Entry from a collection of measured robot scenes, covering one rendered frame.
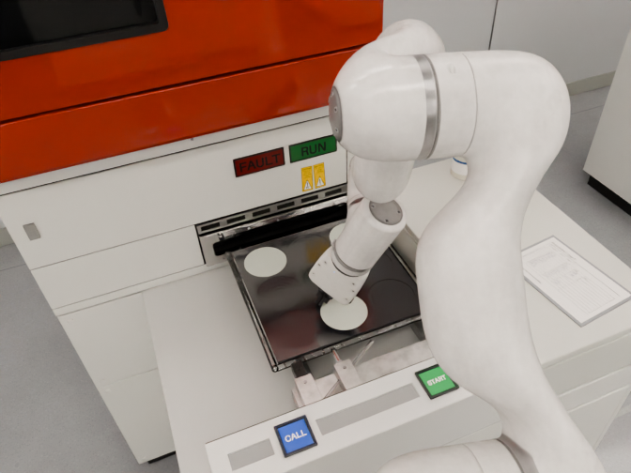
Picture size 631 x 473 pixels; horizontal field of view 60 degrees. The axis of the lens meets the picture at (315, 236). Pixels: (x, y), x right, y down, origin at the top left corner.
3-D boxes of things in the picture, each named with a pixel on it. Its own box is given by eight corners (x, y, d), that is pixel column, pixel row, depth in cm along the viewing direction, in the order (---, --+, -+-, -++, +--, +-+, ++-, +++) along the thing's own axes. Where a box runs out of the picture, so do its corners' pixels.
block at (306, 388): (295, 387, 104) (294, 378, 102) (311, 381, 105) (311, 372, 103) (310, 422, 99) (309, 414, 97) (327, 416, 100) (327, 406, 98)
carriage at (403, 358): (292, 397, 106) (291, 389, 104) (454, 336, 115) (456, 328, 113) (307, 433, 101) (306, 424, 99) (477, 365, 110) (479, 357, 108)
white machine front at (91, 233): (55, 310, 130) (-22, 171, 104) (365, 217, 150) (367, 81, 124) (55, 319, 128) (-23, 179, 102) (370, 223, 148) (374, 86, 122)
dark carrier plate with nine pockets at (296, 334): (232, 253, 131) (231, 251, 131) (361, 215, 140) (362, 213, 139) (278, 364, 107) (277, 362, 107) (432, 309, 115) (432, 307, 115)
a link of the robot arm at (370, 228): (335, 223, 103) (335, 265, 98) (361, 180, 93) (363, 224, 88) (376, 232, 106) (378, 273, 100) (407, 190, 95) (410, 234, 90)
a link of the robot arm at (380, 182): (357, 66, 82) (341, 194, 107) (360, 143, 73) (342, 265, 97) (417, 68, 82) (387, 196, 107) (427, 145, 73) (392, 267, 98)
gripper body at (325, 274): (320, 251, 102) (302, 280, 110) (364, 285, 100) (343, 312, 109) (341, 228, 106) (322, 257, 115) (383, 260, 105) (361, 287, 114)
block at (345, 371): (333, 373, 106) (332, 363, 104) (349, 367, 107) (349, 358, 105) (350, 406, 101) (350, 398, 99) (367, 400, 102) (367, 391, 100)
